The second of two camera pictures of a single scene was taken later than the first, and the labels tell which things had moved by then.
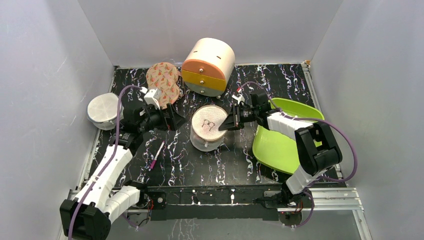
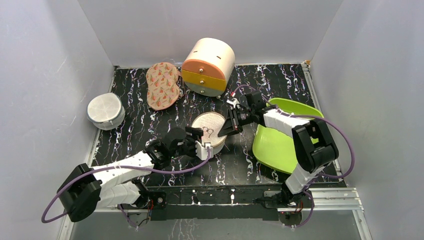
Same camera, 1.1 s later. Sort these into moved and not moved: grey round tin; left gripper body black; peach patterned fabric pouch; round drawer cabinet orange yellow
Moved: left gripper body black
Not moved: grey round tin; round drawer cabinet orange yellow; peach patterned fabric pouch
